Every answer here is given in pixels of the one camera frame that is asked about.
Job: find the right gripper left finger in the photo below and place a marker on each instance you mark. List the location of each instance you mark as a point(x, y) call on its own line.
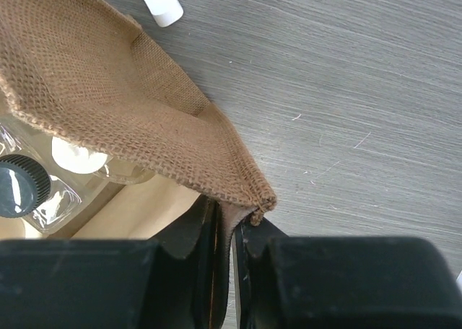
point(175, 279)

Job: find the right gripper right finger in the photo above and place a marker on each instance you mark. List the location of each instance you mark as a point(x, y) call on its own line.
point(341, 282)

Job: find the clear bottle white cap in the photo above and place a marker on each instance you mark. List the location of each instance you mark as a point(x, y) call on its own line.
point(83, 161)

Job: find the clear bottle dark cap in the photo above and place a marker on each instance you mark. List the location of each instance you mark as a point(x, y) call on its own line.
point(33, 186)

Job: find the brown canvas tote bag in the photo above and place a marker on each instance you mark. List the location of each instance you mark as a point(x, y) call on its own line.
point(82, 71)

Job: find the white metal clothes rack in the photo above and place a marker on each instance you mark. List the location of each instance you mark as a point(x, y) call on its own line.
point(165, 12)

